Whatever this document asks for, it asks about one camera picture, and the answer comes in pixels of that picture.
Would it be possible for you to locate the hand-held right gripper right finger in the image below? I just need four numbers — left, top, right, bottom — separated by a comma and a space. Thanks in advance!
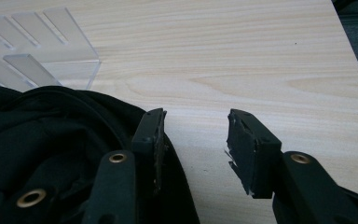
223, 108, 283, 200

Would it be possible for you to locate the clear acrylic slotted rack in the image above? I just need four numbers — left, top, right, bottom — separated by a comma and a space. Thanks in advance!
0, 6, 103, 93

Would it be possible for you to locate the black cloth garment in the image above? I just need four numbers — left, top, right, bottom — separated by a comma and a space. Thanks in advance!
0, 83, 201, 224

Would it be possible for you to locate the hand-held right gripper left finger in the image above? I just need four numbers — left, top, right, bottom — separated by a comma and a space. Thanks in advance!
131, 107, 168, 196

